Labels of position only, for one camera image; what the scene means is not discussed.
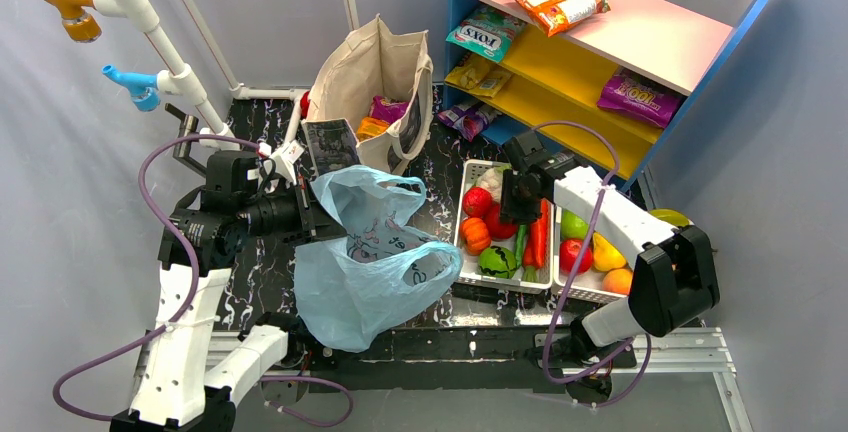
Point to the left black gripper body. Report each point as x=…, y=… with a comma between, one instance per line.
x=308, y=215

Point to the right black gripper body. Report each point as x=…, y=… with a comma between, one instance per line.
x=517, y=197

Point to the light blue plastic bag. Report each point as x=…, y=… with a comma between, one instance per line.
x=381, y=272

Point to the beige canvas tote bag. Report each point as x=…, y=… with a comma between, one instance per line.
x=371, y=62

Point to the purple grape candy bag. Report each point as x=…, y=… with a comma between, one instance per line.
x=387, y=110

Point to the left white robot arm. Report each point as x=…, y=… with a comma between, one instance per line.
x=202, y=236

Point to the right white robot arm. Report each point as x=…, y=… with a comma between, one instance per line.
x=674, y=272

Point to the purple bag lower shelf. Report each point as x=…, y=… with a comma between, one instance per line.
x=629, y=94

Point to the green Fox's candy bag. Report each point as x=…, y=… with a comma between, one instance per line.
x=488, y=32

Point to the orange white snack bag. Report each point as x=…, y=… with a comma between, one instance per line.
x=557, y=16

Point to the white cauliflower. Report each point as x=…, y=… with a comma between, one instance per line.
x=492, y=181

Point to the orange carrot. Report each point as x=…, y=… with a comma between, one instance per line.
x=535, y=252

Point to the red apple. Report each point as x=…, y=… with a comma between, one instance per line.
x=568, y=253

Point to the small purple snack packet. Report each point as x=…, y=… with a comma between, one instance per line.
x=469, y=118

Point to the white vegetable basket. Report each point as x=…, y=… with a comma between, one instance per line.
x=525, y=280

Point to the yellow pear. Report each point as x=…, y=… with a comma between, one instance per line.
x=605, y=256

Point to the white fruit basket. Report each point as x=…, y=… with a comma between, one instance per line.
x=586, y=286

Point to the yellow snack packet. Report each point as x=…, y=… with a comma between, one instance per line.
x=478, y=76

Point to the orange peach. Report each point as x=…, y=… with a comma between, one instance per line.
x=618, y=281

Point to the colourful wooden shelf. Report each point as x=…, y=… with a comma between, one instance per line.
x=562, y=77

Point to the yellow starfruit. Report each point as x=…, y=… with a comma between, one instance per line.
x=672, y=217

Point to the blue pipe hook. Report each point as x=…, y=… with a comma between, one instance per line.
x=142, y=88

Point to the white pipe rack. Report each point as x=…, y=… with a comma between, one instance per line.
x=178, y=77

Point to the orange pipe hook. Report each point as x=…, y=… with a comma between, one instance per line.
x=77, y=22

